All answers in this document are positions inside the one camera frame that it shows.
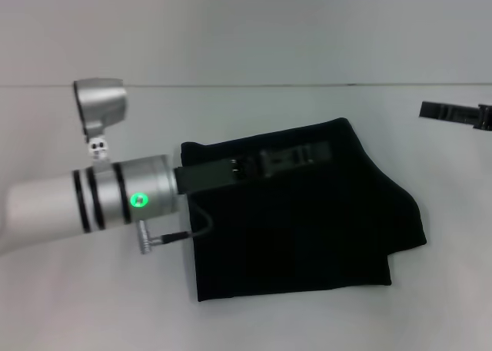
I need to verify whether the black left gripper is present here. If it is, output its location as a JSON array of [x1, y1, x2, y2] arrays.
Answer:
[[174, 139, 333, 195]]

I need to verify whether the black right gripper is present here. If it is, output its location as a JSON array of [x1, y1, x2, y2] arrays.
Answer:
[[417, 101, 492, 132]]

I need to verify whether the black t-shirt with FREE print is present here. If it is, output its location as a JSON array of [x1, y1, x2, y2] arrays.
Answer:
[[179, 116, 429, 303]]

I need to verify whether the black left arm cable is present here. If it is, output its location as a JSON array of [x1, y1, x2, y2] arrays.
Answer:
[[137, 200, 214, 257]]

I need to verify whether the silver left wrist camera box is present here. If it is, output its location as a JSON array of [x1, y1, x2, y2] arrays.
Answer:
[[72, 77, 128, 163]]

